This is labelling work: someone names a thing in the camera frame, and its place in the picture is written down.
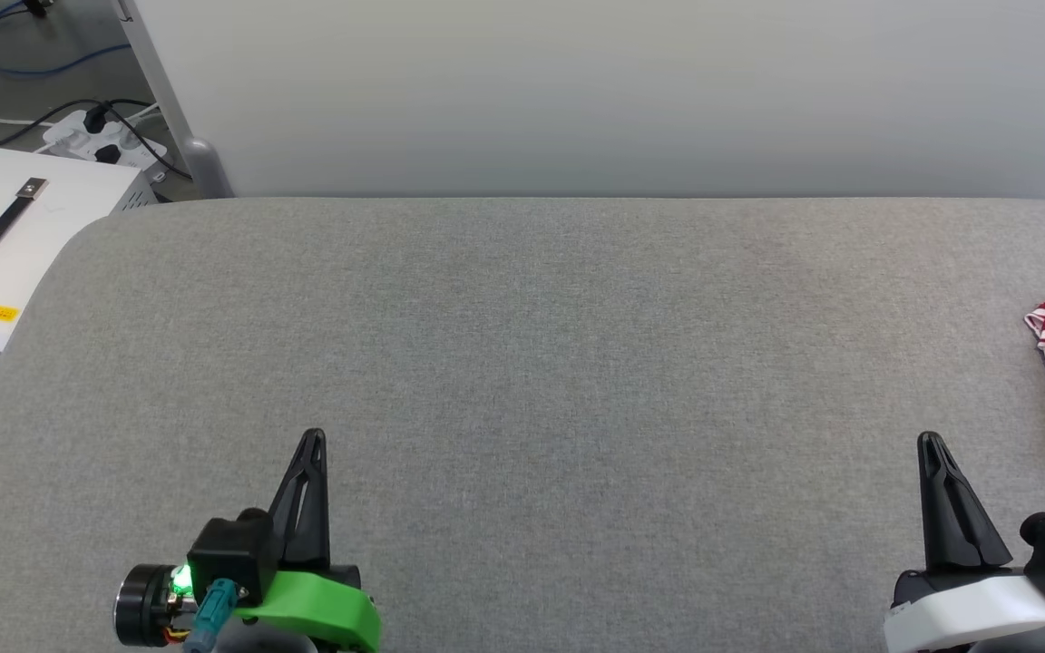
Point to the white metal table frame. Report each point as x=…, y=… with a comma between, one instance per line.
x=164, y=91

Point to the teal left camera connector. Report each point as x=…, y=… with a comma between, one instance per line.
x=212, y=617

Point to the black clamp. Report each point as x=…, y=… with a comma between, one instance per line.
x=37, y=7

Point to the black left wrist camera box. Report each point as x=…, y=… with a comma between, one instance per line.
x=232, y=549

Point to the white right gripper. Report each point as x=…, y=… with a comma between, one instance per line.
x=967, y=608

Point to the white metal equipment box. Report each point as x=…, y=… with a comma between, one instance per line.
x=69, y=209

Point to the black left gripper motor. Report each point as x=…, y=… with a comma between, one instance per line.
x=143, y=608

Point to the white power strip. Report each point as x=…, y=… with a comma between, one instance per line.
x=128, y=154

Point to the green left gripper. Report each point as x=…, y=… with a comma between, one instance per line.
x=323, y=608

